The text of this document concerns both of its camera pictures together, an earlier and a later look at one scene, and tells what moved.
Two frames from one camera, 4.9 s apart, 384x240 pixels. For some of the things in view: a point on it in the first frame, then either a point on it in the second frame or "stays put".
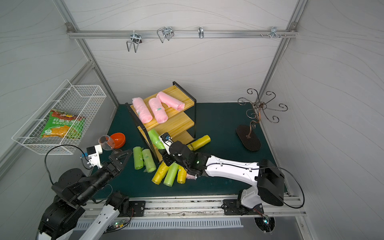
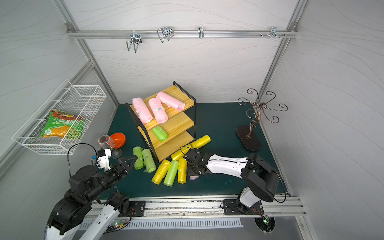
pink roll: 171,102 stays put
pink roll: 159,112 stays put
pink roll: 142,110 stays put
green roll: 156,140 -> 160,133
